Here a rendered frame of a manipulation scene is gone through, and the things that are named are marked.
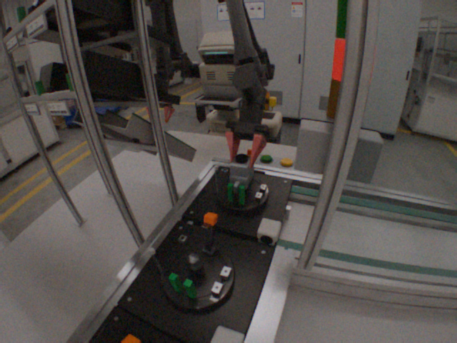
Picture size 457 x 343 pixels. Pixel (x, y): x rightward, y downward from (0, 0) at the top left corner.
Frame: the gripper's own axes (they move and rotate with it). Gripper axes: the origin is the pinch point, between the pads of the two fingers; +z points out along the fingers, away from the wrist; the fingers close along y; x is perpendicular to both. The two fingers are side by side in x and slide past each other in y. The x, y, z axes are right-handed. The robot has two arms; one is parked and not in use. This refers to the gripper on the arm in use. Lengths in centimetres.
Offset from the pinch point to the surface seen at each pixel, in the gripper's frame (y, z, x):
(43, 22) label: -25.5, -13.1, -40.4
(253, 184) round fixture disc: 2.0, 4.1, 8.4
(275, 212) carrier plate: 9.5, 10.1, 4.9
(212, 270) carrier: 2.1, 22.3, -12.0
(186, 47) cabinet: -445, -470, 518
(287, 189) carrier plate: 11.0, 3.6, 12.2
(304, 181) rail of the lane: 15.4, -0.2, 18.1
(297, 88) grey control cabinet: -10, -162, 254
